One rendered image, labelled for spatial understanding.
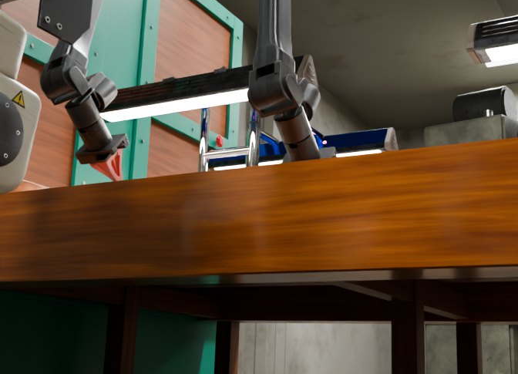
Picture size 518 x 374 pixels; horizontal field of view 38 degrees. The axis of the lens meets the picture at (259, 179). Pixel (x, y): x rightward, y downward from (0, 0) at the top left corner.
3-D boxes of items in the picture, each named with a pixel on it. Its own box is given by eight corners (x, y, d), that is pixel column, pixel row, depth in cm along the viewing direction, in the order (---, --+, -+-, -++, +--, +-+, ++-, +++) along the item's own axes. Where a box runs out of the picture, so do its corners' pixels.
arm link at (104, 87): (36, 83, 150) (66, 71, 145) (66, 58, 159) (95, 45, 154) (69, 132, 155) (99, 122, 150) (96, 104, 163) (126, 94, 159)
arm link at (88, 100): (57, 106, 150) (79, 102, 148) (74, 89, 155) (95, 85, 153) (72, 134, 153) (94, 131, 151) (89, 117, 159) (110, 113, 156)
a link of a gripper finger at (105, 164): (110, 175, 166) (92, 139, 161) (136, 172, 162) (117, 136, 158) (95, 193, 161) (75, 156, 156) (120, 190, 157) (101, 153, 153)
